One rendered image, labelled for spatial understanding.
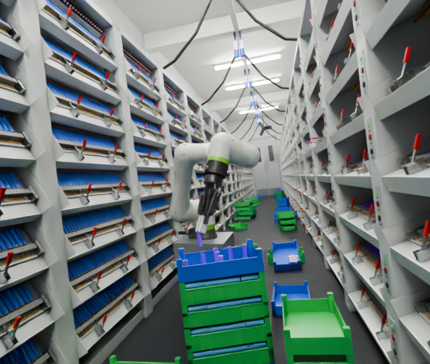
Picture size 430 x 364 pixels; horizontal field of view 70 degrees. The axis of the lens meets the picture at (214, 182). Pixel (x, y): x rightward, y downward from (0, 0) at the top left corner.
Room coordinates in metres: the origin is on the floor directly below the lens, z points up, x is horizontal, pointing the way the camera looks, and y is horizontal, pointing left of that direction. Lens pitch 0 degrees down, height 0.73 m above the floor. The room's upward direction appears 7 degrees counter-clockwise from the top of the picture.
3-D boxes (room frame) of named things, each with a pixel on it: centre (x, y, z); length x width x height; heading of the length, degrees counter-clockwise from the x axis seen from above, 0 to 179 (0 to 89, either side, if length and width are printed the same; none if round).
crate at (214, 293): (1.16, 0.02, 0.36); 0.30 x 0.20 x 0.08; 94
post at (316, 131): (2.27, -0.84, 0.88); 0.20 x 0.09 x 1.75; 79
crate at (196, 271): (1.16, 0.02, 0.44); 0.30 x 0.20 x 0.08; 94
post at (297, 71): (2.95, -0.98, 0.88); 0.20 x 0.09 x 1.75; 79
